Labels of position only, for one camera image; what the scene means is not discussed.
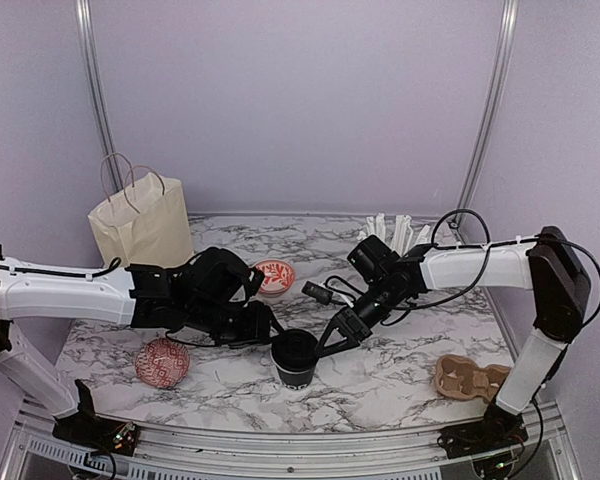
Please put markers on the beige paper bag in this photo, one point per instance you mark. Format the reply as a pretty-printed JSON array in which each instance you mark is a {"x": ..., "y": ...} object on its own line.
[{"x": 146, "y": 222}]

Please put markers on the black plastic cup lid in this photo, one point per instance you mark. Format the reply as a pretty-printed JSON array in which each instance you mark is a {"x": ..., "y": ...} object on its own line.
[{"x": 294, "y": 350}]

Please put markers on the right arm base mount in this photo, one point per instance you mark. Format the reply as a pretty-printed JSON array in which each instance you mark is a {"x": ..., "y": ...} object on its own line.
[{"x": 497, "y": 429}]

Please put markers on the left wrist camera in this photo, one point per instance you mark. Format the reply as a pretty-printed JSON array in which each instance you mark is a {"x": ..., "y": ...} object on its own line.
[{"x": 251, "y": 282}]

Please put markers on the red geometric patterned bowl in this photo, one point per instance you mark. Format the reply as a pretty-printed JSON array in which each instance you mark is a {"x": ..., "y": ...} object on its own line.
[{"x": 162, "y": 363}]

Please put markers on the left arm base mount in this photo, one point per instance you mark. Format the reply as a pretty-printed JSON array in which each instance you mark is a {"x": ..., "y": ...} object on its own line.
[{"x": 88, "y": 429}]

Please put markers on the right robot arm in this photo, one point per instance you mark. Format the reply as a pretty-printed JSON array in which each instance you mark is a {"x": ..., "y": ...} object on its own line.
[{"x": 545, "y": 264}]

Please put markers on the red floral small bowl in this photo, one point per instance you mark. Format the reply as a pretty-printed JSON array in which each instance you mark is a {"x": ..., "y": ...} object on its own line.
[{"x": 279, "y": 276}]

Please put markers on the black paper coffee cup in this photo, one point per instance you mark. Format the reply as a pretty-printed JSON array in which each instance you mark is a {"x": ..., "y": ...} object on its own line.
[{"x": 295, "y": 380}]

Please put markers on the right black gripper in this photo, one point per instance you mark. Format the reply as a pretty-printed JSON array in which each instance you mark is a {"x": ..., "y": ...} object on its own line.
[{"x": 362, "y": 332}]

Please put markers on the brown cardboard cup carrier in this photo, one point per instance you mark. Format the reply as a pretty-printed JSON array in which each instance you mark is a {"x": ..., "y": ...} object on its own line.
[{"x": 460, "y": 378}]

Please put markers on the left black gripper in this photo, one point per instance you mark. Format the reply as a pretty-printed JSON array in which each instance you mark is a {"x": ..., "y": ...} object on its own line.
[{"x": 258, "y": 327}]

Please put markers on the aluminium front rail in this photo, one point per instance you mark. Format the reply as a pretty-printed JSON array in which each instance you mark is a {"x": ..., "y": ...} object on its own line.
[{"x": 171, "y": 452}]

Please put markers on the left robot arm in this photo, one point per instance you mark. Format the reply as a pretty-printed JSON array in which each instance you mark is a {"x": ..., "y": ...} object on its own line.
[{"x": 213, "y": 293}]

